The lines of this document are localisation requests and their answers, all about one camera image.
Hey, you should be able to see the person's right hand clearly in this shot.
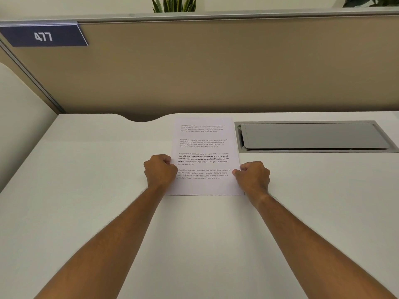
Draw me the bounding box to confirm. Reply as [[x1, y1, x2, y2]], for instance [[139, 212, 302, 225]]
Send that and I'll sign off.
[[232, 161, 271, 196]]

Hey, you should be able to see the person's left hand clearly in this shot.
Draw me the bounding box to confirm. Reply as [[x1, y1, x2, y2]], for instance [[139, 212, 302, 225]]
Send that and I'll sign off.
[[143, 154, 178, 189]]

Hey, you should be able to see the white printed paper sheet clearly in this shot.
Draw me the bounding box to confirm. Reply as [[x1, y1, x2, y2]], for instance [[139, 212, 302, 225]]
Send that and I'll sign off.
[[166, 118, 245, 196]]

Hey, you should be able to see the person's right forearm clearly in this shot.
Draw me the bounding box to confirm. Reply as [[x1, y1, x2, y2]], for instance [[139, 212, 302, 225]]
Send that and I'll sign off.
[[246, 191, 396, 299]]

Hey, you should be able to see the person's left forearm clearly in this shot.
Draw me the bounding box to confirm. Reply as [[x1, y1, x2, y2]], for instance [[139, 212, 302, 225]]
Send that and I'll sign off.
[[34, 180, 175, 299]]

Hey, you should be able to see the beige desk partition panel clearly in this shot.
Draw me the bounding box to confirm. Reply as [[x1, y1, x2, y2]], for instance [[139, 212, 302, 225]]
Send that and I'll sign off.
[[0, 9, 399, 122]]

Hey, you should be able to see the white side desk panel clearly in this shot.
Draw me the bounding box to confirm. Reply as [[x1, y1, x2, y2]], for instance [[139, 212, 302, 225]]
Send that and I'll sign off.
[[0, 62, 58, 194]]

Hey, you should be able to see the green spiky-leaf plant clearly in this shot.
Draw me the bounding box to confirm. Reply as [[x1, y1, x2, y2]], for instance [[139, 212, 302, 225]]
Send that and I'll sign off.
[[151, 0, 197, 13]]

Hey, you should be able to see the blue number sign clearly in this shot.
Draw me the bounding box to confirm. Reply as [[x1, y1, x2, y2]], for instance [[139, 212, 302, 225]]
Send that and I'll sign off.
[[0, 23, 89, 48]]

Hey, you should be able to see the dark green leafy plant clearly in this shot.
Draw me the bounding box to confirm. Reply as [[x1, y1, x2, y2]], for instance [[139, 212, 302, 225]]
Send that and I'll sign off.
[[342, 0, 399, 9]]

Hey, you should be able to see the grey desk cable hatch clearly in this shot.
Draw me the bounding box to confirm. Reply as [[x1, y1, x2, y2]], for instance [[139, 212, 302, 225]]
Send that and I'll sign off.
[[234, 121, 399, 153]]

